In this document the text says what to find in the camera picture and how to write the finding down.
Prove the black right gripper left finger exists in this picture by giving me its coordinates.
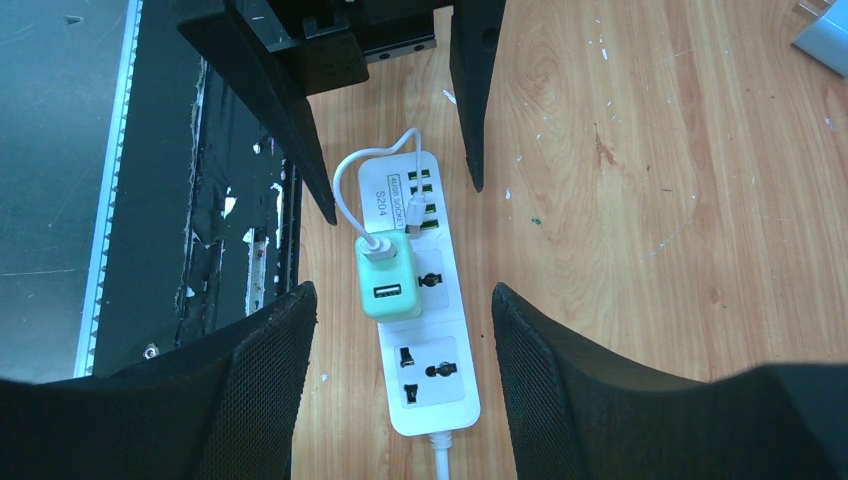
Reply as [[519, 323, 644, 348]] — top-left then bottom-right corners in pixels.
[[1, 281, 317, 479]]

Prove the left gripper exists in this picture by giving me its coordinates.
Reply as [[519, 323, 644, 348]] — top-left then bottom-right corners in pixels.
[[174, 0, 506, 225]]

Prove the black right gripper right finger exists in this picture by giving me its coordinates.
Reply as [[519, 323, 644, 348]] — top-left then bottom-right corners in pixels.
[[491, 283, 847, 479]]

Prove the white power strip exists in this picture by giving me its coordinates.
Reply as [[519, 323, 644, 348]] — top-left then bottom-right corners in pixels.
[[358, 152, 481, 436]]

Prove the green plug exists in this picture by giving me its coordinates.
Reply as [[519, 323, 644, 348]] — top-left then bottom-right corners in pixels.
[[355, 230, 423, 323]]

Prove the short white usb cable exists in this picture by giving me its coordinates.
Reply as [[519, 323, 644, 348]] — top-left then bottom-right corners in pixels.
[[331, 127, 427, 263]]

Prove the blue plug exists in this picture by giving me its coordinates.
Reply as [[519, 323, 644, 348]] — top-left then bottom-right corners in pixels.
[[792, 0, 847, 78]]

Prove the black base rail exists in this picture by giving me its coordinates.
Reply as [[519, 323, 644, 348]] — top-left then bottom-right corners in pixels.
[[0, 0, 306, 386]]

